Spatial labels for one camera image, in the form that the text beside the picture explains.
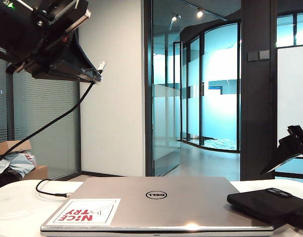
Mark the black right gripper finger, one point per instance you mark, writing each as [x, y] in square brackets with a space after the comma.
[302, 219]
[284, 155]

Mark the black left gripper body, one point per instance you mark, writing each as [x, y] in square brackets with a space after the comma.
[59, 14]

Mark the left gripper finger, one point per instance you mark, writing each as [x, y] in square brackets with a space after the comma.
[67, 74]
[77, 54]

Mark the black smartphone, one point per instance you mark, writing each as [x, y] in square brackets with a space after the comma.
[260, 205]

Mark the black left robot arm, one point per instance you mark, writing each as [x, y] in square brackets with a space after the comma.
[8, 24]

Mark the wide grey venetian blind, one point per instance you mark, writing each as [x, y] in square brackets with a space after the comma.
[42, 98]

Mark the open brown cardboard box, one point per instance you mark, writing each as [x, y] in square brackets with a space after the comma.
[12, 146]

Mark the grey mailer bag red print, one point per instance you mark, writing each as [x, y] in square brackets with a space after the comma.
[20, 163]

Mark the low brown cardboard box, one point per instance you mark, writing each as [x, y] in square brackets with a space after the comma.
[38, 172]

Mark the ceiling spotlight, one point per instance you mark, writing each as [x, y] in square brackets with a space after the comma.
[199, 13]
[174, 18]

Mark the dark maroon bag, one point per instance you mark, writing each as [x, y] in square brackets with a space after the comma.
[5, 177]

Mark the silver Dell laptop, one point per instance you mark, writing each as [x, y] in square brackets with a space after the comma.
[166, 212]

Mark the white sticker red text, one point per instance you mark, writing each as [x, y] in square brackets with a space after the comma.
[106, 217]

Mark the dark wall switch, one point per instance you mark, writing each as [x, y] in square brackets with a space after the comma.
[264, 55]
[252, 56]

